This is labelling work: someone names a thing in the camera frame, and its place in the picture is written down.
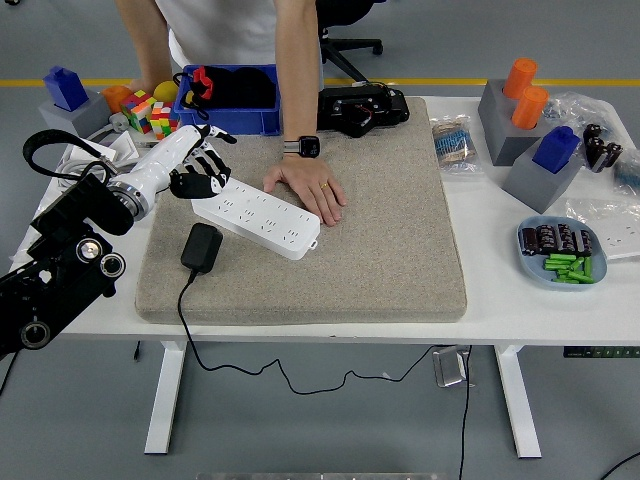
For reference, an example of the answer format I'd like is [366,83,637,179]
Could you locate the person's right hand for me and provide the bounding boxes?
[127,75,174,95]

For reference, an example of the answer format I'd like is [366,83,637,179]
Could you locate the person's left hand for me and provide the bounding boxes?
[262,153,348,229]

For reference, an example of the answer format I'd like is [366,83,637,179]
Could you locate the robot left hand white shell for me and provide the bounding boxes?
[130,123,239,201]

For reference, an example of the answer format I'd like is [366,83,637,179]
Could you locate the white power strip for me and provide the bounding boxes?
[191,174,322,261]

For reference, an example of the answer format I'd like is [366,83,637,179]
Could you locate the black plug with cord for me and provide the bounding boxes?
[177,222,444,397]

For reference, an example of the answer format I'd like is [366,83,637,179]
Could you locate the yellow ball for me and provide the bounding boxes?
[153,79,180,104]

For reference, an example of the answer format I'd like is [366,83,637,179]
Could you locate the colourful puzzle cube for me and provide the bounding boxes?
[119,88,157,135]
[148,100,180,142]

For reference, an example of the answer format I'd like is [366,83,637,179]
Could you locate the black smartwatch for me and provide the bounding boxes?
[283,134,321,159]

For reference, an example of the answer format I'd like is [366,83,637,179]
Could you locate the orange cup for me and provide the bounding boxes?
[99,84,134,114]

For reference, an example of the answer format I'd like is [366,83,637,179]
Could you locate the blue plastic bin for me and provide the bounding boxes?
[178,63,283,138]

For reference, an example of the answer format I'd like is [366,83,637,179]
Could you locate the white flat box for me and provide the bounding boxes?
[67,138,119,164]

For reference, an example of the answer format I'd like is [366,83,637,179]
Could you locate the black pouch with red trim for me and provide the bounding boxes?
[172,64,236,121]

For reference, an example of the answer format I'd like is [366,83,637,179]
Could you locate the blue block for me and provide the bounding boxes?
[43,65,91,113]
[531,125,582,175]

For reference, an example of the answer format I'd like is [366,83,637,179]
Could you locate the grey block holder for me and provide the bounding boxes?
[501,144,586,215]
[38,92,114,147]

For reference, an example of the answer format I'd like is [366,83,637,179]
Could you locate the grey-brown mat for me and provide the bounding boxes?
[134,96,469,327]

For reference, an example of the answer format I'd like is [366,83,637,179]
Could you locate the person's torso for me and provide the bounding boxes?
[154,0,326,71]

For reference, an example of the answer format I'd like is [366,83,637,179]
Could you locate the black electronic device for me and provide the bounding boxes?
[317,82,411,139]

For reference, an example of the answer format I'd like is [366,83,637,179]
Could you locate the plain black pouch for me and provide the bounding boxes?
[229,66,278,109]

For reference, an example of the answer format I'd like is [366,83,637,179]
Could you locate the black office chair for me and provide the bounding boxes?
[317,0,385,84]

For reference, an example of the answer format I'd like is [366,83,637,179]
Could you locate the clear bag of resistors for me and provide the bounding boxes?
[429,113,486,177]

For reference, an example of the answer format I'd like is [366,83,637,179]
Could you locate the grey two-slot holder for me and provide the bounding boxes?
[477,78,551,167]

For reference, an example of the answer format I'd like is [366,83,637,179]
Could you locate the orange cylinder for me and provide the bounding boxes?
[502,57,539,100]
[510,85,550,132]

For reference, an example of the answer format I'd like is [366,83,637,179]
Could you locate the silver metal box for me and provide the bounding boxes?
[431,345,477,389]

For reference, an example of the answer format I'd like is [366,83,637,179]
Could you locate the white table leg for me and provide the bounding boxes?
[143,341,187,456]
[492,344,544,460]

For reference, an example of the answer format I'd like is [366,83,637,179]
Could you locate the light blue plate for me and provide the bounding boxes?
[516,214,609,292]

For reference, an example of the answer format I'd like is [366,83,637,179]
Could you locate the clear bag blue components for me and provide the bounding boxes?
[610,147,640,197]
[543,92,629,134]

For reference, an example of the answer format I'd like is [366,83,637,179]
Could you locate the bag of dark capacitors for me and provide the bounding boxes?
[582,122,626,174]

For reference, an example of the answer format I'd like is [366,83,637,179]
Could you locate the black desk control panel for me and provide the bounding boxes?
[563,346,640,360]

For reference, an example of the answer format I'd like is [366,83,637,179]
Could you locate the grey coiled power cable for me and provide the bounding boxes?
[53,112,134,194]

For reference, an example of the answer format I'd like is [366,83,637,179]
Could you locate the black hanging cable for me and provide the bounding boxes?
[457,344,474,480]

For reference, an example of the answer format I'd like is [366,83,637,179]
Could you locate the white wall socket in bag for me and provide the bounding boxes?
[564,197,640,262]

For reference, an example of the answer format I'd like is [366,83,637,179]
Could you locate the black floor cable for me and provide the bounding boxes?
[597,451,640,480]

